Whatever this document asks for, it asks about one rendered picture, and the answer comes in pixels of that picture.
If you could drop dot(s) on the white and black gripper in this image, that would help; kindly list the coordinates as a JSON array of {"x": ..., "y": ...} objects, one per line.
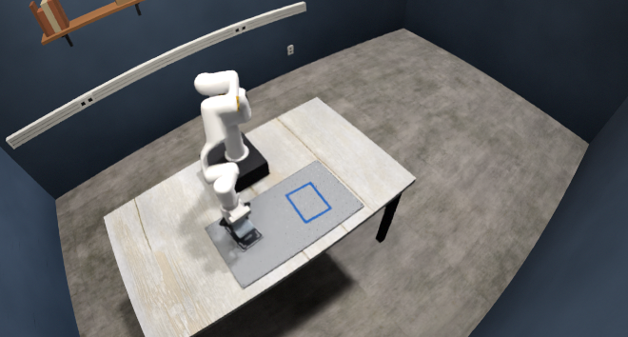
[{"x": 225, "y": 222}]

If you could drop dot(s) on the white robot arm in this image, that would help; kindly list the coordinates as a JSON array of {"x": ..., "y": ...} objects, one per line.
[{"x": 217, "y": 112}]

